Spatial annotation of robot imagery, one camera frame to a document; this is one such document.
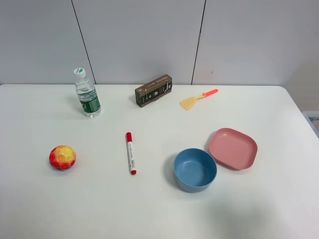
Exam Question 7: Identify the grey bin at table edge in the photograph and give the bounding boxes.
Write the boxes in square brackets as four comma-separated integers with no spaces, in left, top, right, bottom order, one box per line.
[302,111,319,137]

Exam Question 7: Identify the pink square plate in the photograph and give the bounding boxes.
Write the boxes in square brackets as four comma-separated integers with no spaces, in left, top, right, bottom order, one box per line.
[208,128,258,170]

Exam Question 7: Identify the yellow spatula orange handle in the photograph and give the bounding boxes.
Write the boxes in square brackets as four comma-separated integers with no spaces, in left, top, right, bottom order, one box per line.
[179,89,218,111]

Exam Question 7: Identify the red white marker pen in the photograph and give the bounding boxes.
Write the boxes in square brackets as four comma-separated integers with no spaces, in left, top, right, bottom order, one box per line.
[126,132,137,175]

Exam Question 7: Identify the blue bowl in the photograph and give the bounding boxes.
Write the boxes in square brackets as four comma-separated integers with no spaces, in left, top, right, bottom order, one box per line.
[173,148,217,193]

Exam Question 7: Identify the red yellow bumpy ball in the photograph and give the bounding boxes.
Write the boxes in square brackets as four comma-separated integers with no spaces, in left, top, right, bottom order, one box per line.
[49,145,76,171]

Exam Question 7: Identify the brown cardboard box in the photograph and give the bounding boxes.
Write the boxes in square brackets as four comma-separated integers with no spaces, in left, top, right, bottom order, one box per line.
[135,74,172,108]

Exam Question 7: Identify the clear plastic water bottle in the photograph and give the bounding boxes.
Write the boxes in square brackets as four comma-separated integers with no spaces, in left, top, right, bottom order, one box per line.
[73,67,101,118]

